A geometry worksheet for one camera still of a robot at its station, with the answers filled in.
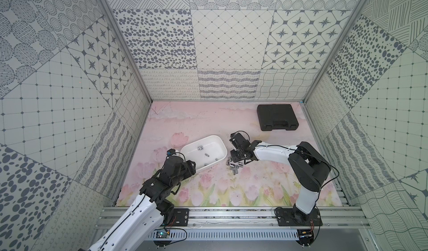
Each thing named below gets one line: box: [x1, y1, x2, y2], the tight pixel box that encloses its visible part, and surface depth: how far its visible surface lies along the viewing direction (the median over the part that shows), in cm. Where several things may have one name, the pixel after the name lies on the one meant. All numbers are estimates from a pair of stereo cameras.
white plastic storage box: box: [179, 134, 228, 172], surface depth 95 cm
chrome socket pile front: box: [229, 162, 244, 176], surface depth 91 cm
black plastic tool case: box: [256, 103, 299, 132], surface depth 109 cm
